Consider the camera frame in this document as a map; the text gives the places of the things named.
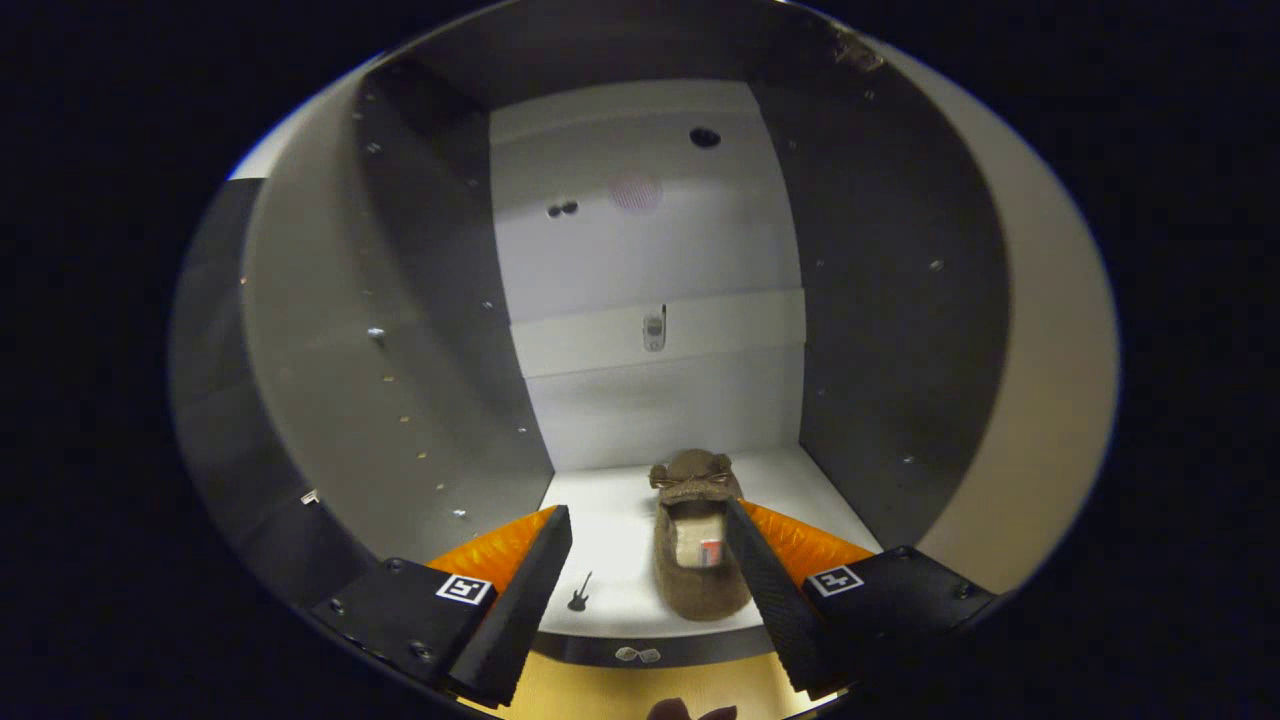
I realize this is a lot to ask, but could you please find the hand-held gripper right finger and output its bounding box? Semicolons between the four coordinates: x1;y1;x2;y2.
724;497;1001;701

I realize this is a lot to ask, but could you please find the dark grey shoe cabinet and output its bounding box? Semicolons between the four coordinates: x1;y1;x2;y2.
240;0;1011;669

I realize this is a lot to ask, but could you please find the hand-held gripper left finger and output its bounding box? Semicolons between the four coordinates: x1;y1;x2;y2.
312;505;574;709

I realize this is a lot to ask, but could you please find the brown fuzzy shoe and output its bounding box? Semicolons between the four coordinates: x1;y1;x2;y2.
650;449;753;623

